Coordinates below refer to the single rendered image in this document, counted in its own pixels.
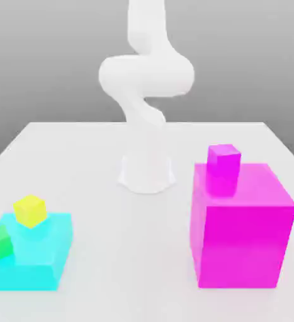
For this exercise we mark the large magenta box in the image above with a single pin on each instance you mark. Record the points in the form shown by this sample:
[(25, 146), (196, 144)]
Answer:
[(245, 241)]

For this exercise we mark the small yellow cube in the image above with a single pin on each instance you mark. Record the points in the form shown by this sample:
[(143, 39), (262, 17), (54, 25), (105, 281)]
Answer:
[(30, 210)]

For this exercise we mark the small magenta cube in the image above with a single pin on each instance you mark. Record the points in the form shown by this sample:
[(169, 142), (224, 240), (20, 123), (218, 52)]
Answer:
[(223, 171)]

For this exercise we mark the large cyan box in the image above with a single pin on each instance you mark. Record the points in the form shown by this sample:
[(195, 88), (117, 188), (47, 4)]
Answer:
[(36, 254)]

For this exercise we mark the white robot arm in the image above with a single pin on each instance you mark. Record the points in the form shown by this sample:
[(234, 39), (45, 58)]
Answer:
[(146, 75)]

